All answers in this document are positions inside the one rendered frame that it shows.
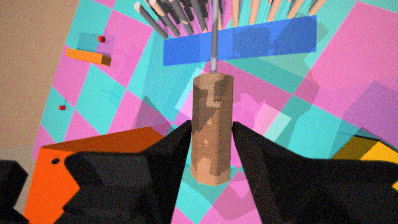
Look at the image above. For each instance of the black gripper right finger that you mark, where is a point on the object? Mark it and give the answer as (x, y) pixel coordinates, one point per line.
(283, 182)

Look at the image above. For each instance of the orange flat bar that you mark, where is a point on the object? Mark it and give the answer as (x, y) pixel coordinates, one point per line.
(90, 57)

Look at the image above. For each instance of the tan wooden-handled tool with thin metal shaft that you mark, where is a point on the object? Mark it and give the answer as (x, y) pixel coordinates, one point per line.
(212, 110)

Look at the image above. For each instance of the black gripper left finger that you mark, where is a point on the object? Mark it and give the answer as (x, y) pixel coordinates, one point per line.
(157, 170)

